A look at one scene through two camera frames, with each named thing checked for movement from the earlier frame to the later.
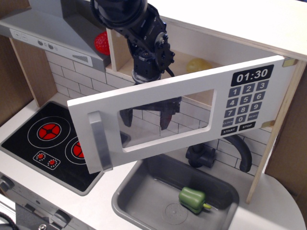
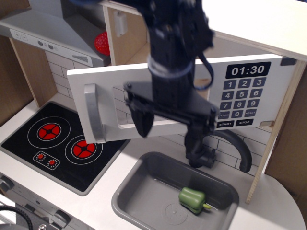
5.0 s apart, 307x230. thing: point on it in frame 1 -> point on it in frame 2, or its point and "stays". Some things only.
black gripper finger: (165, 117) -> (196, 132)
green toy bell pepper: (193, 200) stays
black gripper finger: (126, 115) -> (144, 121)
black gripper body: (171, 105) -> (173, 97)
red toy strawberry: (101, 42) stays
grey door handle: (95, 119) -> (92, 93)
